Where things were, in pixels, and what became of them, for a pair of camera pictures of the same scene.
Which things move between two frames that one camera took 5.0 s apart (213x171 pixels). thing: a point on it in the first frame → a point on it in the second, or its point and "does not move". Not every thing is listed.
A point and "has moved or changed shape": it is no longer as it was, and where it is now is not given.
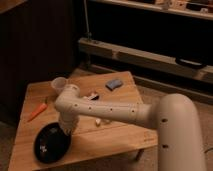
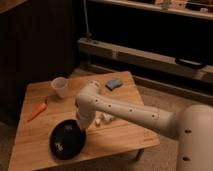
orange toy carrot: [41, 109] does not move
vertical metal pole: [89, 34] does not move
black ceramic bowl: [51, 143] has moved or changed shape
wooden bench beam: [145, 57] does not move
